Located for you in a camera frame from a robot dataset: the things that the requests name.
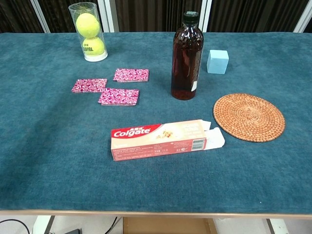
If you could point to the pink patterned block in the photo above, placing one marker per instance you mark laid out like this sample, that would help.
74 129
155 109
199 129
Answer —
131 74
119 96
89 85

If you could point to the red Colgate toothpaste box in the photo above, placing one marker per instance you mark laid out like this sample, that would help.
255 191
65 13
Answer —
156 143

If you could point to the dark glass bottle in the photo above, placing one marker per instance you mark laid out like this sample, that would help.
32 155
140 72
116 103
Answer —
186 61

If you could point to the light blue foam cube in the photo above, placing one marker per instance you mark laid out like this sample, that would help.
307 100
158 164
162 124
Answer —
217 62

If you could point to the round woven rattan coaster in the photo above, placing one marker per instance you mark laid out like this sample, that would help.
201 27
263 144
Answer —
249 117

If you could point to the yellow tennis ball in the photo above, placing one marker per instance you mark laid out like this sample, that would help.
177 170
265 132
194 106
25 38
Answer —
87 25
93 46

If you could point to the teal velvet table cloth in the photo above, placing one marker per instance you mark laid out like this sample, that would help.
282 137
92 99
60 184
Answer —
61 146

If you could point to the dark brown pleated curtain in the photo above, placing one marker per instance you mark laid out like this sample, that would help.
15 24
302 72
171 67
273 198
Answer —
151 14

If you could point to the brown cardboard box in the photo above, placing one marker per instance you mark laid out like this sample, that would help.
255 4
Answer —
168 225

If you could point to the clear plastic ball tube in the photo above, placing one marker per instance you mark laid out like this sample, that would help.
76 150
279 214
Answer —
73 12

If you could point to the white table leg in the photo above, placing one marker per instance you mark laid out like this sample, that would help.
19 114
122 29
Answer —
279 226
42 225

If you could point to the white frame post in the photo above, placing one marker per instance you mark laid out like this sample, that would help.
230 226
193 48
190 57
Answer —
109 17
40 17
206 17
303 19

